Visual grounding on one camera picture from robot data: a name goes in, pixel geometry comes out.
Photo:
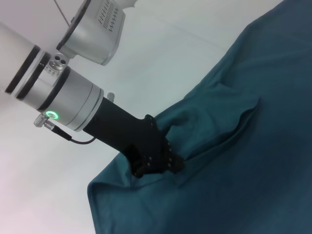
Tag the blue shirt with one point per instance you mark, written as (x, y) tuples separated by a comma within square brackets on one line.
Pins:
[(231, 146)]

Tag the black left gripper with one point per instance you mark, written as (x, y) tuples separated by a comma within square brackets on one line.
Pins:
[(126, 129)]

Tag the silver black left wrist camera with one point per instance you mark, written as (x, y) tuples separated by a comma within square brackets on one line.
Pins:
[(97, 36)]

